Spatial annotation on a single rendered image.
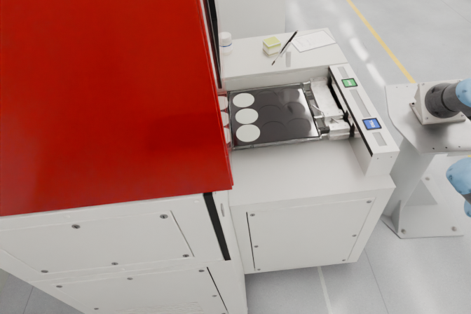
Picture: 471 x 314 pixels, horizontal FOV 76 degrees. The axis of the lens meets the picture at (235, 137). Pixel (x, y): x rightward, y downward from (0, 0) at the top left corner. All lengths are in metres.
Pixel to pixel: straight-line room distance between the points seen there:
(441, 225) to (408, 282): 0.44
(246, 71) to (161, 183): 0.93
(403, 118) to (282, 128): 0.56
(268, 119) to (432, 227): 1.31
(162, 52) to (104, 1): 0.09
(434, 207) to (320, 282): 0.89
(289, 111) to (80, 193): 0.91
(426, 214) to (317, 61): 1.23
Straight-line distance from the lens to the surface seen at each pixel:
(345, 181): 1.24
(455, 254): 2.22
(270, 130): 1.28
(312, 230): 1.43
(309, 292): 1.90
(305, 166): 1.26
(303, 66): 1.52
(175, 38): 0.45
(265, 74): 1.49
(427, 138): 1.49
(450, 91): 1.44
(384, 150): 1.19
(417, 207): 2.27
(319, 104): 1.44
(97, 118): 0.57
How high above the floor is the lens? 1.82
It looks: 47 degrees down
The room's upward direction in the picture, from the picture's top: 8 degrees counter-clockwise
